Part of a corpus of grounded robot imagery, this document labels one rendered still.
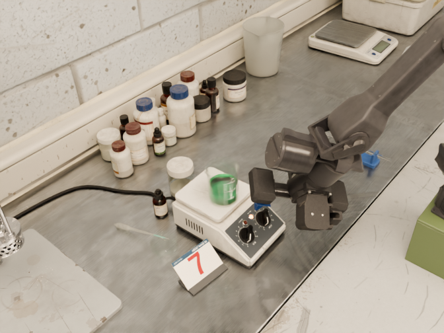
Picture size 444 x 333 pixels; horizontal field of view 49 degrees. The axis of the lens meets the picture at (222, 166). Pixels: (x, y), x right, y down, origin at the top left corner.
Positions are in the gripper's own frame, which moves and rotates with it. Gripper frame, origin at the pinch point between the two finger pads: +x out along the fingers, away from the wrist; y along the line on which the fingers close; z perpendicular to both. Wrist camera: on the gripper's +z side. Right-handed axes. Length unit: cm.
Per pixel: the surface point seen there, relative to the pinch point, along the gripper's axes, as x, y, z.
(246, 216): 9.5, -3.7, -1.1
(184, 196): 13.0, -15.3, -5.7
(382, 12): 19, 62, -92
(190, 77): 26, -9, -49
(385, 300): 0.3, 18.3, 17.2
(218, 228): 10.1, -9.5, 2.0
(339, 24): 26, 47, -87
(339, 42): 23, 42, -75
